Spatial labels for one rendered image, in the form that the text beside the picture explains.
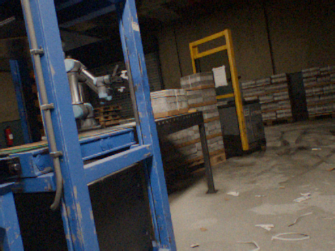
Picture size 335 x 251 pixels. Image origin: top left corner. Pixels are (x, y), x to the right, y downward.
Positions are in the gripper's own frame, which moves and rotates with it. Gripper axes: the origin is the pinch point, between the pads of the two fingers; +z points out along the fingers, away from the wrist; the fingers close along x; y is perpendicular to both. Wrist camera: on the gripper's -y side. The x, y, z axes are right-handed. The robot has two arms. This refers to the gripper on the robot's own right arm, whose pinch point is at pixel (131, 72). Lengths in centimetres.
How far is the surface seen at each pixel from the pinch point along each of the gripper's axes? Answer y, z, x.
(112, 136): 61, 23, 104
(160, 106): 33.6, 21.1, -4.7
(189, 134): 55, 18, -140
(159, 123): 52, 32, 43
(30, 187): 79, 8, 149
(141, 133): 61, 35, 94
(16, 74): 10, -48, 83
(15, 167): 71, 11, 159
